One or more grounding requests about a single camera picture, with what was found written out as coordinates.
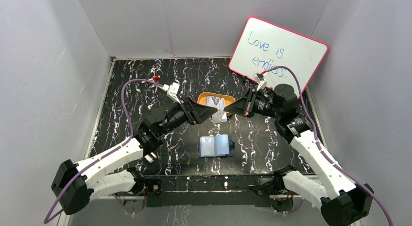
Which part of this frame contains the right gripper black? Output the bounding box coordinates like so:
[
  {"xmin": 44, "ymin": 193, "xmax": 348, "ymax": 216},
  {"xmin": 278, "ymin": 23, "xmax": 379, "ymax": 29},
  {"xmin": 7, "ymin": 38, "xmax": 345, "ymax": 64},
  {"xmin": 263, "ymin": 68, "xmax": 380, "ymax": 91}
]
[{"xmin": 224, "ymin": 87, "xmax": 282, "ymax": 119}]

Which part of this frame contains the orange oval tray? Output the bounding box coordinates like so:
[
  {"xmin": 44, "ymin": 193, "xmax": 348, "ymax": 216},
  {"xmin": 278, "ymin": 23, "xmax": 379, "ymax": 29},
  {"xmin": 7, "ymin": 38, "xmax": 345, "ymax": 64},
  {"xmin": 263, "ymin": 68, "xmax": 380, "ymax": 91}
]
[{"xmin": 197, "ymin": 92, "xmax": 235, "ymax": 112}]

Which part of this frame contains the silver credit card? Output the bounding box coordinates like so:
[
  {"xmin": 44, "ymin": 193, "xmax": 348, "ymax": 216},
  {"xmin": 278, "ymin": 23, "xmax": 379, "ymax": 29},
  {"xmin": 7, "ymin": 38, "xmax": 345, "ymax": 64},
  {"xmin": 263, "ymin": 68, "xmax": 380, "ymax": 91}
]
[
  {"xmin": 211, "ymin": 105, "xmax": 227, "ymax": 123},
  {"xmin": 206, "ymin": 96, "xmax": 225, "ymax": 107}
]

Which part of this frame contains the blue leather card holder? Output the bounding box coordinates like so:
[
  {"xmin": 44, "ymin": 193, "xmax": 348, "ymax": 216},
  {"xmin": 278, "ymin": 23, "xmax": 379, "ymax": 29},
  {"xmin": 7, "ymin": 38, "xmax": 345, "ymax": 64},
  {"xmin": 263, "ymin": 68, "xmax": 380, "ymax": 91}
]
[{"xmin": 198, "ymin": 134, "xmax": 236, "ymax": 158}]

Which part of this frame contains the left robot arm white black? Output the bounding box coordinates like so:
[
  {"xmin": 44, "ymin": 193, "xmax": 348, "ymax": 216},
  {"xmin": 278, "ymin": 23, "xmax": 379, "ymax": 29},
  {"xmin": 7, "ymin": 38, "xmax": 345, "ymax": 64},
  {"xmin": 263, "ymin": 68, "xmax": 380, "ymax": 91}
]
[{"xmin": 51, "ymin": 97, "xmax": 217, "ymax": 215}]

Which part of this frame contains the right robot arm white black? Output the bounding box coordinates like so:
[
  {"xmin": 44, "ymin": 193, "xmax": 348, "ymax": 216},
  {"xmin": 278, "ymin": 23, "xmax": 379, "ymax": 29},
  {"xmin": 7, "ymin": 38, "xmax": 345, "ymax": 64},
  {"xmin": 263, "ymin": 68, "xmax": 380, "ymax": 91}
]
[{"xmin": 225, "ymin": 84, "xmax": 373, "ymax": 226}]

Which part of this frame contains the pink framed whiteboard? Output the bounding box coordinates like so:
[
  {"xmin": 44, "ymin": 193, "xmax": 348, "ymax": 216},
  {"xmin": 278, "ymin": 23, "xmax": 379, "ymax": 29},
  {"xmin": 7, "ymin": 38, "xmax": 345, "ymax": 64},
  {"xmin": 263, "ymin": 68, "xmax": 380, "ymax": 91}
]
[{"xmin": 228, "ymin": 17, "xmax": 328, "ymax": 95}]

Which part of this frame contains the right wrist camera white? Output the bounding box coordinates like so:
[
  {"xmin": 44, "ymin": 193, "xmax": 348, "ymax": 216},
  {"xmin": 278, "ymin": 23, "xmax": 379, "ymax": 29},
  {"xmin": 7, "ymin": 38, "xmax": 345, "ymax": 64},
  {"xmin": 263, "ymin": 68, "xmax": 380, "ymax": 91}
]
[{"xmin": 253, "ymin": 72, "xmax": 267, "ymax": 91}]

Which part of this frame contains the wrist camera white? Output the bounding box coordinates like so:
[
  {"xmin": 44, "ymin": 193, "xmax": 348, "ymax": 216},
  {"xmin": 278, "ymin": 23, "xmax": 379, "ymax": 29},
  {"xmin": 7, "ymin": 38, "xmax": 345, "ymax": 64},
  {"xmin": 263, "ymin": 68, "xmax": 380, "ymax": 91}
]
[
  {"xmin": 253, "ymin": 72, "xmax": 267, "ymax": 91},
  {"xmin": 162, "ymin": 82, "xmax": 181, "ymax": 104}
]

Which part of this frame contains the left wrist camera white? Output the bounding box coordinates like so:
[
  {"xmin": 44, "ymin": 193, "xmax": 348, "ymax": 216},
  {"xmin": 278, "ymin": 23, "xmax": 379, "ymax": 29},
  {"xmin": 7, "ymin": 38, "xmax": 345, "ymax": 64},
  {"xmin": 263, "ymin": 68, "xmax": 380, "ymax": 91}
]
[{"xmin": 162, "ymin": 82, "xmax": 181, "ymax": 104}]

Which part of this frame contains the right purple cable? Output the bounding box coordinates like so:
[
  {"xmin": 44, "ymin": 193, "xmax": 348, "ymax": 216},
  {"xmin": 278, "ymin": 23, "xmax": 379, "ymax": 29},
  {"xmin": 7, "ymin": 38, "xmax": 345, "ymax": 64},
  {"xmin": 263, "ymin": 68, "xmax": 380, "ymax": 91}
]
[{"xmin": 262, "ymin": 66, "xmax": 394, "ymax": 226}]

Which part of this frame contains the purple cable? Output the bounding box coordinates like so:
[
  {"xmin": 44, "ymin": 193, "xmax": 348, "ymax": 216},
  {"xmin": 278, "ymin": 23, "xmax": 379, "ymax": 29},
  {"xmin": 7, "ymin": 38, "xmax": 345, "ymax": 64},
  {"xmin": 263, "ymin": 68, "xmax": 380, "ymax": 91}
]
[
  {"xmin": 262, "ymin": 66, "xmax": 394, "ymax": 226},
  {"xmin": 43, "ymin": 79, "xmax": 170, "ymax": 225}
]

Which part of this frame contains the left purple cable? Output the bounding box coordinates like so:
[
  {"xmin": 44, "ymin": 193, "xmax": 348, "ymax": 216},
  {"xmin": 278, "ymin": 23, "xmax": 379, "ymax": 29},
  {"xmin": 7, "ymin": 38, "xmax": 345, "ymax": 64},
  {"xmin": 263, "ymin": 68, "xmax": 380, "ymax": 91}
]
[{"xmin": 43, "ymin": 79, "xmax": 170, "ymax": 225}]

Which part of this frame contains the aluminium frame rail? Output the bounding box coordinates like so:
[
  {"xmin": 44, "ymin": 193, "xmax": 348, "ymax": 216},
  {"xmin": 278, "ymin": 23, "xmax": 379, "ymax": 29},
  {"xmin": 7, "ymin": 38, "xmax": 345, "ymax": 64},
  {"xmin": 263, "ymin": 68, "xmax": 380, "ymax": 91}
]
[{"xmin": 58, "ymin": 176, "xmax": 361, "ymax": 226}]

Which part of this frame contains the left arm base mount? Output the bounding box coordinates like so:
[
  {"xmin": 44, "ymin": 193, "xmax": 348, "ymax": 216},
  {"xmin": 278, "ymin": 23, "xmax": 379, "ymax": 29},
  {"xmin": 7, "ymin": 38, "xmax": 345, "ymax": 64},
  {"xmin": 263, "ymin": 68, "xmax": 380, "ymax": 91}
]
[{"xmin": 113, "ymin": 178, "xmax": 162, "ymax": 217}]

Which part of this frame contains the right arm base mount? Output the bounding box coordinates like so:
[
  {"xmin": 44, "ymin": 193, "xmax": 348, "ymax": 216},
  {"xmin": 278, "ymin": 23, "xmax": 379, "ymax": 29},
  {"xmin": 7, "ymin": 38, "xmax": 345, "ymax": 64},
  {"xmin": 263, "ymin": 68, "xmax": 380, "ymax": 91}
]
[{"xmin": 250, "ymin": 177, "xmax": 304, "ymax": 215}]

